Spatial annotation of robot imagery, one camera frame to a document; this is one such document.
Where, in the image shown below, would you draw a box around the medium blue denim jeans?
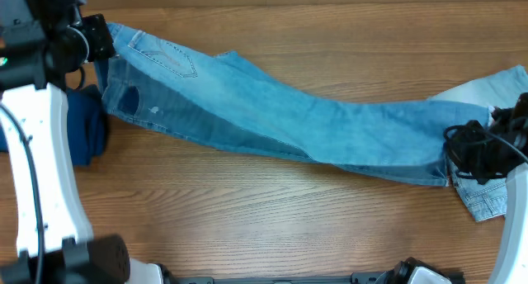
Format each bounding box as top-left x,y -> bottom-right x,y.
96,23 -> 489,186

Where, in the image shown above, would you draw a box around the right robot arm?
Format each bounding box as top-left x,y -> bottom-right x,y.
444,93 -> 527,284

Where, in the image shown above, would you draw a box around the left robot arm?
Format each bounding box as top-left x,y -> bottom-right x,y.
1,0 -> 171,284

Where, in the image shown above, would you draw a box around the light washed denim jeans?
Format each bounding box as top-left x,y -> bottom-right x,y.
432,65 -> 527,222

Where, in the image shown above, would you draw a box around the dark blue folded cloth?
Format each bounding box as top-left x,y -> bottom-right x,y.
0,83 -> 110,167

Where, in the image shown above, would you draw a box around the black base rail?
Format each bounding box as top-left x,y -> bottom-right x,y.
164,271 -> 467,284

